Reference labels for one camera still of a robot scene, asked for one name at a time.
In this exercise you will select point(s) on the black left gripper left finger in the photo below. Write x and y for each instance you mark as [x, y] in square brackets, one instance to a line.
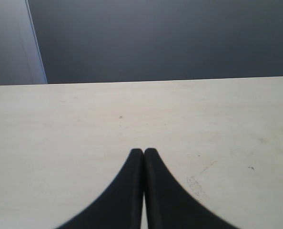
[120, 204]

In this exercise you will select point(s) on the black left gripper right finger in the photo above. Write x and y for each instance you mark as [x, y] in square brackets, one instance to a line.
[169, 205]

